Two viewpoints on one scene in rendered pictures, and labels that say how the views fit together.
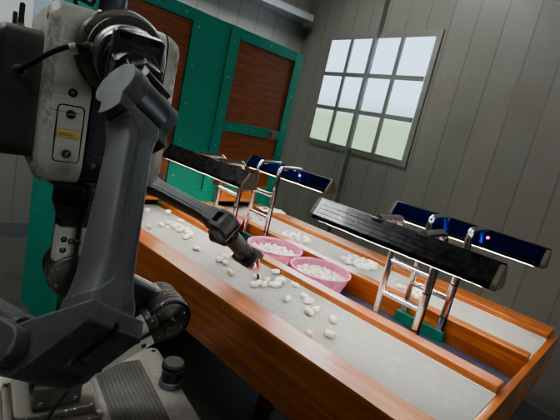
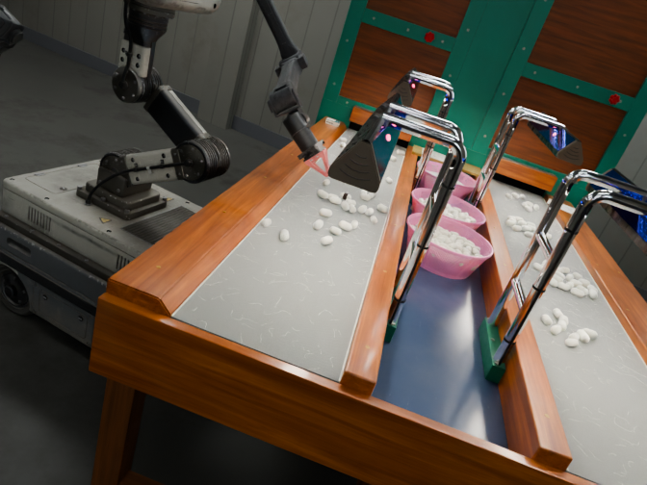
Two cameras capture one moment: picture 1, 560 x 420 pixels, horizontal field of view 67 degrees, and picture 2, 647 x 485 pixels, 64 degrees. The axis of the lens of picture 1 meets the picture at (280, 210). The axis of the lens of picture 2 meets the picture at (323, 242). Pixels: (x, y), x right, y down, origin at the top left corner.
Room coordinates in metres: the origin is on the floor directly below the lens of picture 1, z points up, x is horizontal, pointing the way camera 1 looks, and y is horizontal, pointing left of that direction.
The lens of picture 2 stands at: (0.59, -1.18, 1.28)
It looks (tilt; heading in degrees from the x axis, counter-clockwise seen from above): 25 degrees down; 53
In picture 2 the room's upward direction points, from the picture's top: 19 degrees clockwise
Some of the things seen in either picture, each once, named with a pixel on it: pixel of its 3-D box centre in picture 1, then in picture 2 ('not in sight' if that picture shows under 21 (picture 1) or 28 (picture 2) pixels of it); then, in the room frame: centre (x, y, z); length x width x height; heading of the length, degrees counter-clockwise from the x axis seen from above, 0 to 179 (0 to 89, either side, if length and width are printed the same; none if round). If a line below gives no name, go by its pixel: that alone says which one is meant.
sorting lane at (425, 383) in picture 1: (242, 274); (344, 194); (1.55, 0.08, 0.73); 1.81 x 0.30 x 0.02; 49
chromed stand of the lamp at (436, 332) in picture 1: (442, 274); (569, 286); (1.61, -0.68, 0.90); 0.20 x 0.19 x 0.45; 49
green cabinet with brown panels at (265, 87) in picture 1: (182, 102); (496, 40); (2.61, 0.73, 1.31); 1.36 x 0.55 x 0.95; 139
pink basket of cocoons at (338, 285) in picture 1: (317, 278); (444, 247); (1.73, -0.23, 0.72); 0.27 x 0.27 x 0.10
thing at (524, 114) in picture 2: (271, 203); (511, 170); (2.24, 0.05, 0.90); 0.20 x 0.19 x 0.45; 49
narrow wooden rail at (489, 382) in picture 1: (272, 274); (394, 219); (1.69, -0.03, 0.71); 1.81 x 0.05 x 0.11; 49
